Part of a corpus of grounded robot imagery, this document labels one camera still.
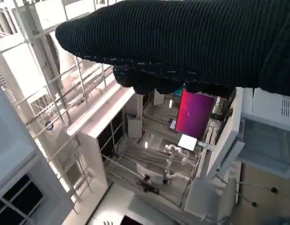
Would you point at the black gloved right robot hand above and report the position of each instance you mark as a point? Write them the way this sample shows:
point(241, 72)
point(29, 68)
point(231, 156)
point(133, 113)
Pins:
point(182, 42)

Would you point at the bare left hand, blue tape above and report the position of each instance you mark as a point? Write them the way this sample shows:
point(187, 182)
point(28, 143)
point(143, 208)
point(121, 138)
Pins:
point(288, 221)

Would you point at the monitor with magenta screen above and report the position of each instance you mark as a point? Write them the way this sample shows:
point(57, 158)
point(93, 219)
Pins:
point(194, 114)

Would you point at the white mesh cabinet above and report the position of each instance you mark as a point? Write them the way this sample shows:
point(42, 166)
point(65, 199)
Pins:
point(264, 145)

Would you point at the white rectangular panel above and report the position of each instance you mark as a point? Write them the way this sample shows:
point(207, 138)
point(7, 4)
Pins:
point(135, 127)

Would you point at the small white screen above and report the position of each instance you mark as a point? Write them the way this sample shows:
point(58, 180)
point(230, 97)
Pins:
point(187, 142)

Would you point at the white monitor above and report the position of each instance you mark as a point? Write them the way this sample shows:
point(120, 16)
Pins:
point(149, 173)

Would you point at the white shelf unit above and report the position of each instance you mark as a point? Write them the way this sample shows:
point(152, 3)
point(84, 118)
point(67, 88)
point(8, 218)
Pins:
point(88, 140)

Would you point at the white metal scaffold frame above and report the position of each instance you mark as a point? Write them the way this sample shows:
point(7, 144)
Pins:
point(34, 58)

